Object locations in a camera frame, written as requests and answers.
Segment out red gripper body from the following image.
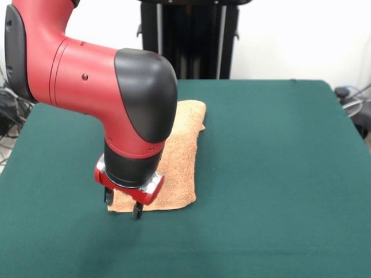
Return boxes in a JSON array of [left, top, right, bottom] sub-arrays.
[[93, 167, 166, 206]]

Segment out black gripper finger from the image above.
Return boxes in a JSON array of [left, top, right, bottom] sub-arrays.
[[103, 187, 114, 206], [131, 201, 144, 221]]

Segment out orange terry towel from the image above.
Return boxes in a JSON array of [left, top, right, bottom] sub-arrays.
[[107, 99, 207, 214]]

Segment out dark green table cloth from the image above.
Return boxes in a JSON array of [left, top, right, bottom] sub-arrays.
[[0, 79, 371, 278]]

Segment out black cable tangle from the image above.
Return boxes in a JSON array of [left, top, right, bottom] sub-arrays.
[[0, 79, 34, 140]]

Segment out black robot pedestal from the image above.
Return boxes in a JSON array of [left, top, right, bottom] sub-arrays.
[[136, 0, 253, 81]]

